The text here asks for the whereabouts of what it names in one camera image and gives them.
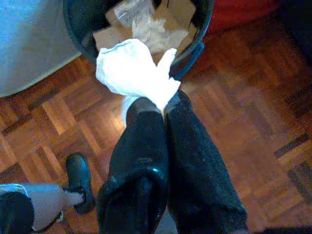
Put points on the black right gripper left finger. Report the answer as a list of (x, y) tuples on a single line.
[(139, 158)]

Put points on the clear plastic wrap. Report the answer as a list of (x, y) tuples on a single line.
[(146, 26)]

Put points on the red sofa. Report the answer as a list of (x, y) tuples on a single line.
[(239, 14)]

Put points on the black left robot foot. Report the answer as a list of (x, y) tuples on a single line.
[(79, 175)]

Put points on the white tissue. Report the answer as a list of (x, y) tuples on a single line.
[(131, 70)]

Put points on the brown cardboard piece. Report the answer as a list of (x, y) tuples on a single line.
[(180, 14)]

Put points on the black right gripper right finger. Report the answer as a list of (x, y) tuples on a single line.
[(195, 170)]

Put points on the black round waste bin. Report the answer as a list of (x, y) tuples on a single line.
[(78, 24)]

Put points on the grey upright mattress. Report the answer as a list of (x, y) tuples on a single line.
[(31, 44)]

